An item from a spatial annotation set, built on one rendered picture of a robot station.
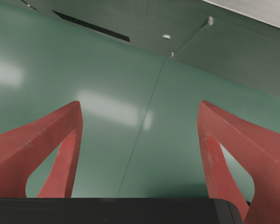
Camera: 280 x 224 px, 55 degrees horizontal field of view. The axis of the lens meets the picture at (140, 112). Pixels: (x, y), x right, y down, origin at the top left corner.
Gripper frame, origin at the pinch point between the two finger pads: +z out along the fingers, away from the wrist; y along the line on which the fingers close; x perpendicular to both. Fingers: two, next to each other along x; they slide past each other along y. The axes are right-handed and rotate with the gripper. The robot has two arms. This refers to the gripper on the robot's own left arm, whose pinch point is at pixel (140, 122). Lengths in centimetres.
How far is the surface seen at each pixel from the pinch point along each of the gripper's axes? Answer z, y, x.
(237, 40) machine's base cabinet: 34.6, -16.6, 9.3
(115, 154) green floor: 76, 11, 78
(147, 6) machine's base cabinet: 35.7, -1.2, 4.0
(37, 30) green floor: 103, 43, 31
